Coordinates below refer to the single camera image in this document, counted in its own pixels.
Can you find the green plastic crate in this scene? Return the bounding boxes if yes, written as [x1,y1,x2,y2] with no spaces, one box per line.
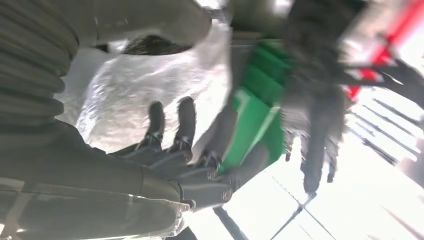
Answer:
[219,39,293,174]

